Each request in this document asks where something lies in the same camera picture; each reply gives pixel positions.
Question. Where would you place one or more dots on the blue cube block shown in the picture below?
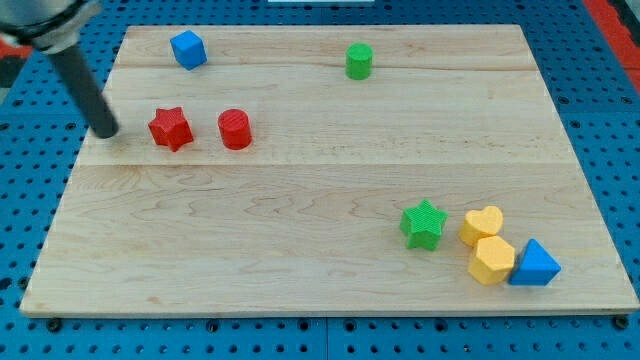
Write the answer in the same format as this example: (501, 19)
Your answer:
(188, 49)

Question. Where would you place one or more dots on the green cylinder block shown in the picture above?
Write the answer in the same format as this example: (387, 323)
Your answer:
(358, 61)

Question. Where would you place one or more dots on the yellow heart block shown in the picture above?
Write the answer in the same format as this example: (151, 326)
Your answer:
(478, 224)

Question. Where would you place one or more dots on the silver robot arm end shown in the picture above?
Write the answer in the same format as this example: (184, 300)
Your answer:
(50, 26)

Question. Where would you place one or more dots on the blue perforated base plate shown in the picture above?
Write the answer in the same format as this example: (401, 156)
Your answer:
(41, 134)

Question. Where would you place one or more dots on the red cylinder block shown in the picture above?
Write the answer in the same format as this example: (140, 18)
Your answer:
(234, 128)

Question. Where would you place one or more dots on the wooden board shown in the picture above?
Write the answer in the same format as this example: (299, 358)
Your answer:
(305, 220)

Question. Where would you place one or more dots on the yellow hexagon block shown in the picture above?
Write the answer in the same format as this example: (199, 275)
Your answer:
(492, 260)

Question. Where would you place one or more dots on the green star block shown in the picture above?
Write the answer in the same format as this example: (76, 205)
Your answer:
(423, 225)

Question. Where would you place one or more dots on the blue triangle block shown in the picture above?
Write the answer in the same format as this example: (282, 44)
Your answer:
(535, 266)

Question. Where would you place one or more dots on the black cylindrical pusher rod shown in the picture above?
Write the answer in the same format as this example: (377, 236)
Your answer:
(77, 77)

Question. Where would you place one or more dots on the red star block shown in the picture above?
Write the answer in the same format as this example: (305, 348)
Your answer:
(170, 128)

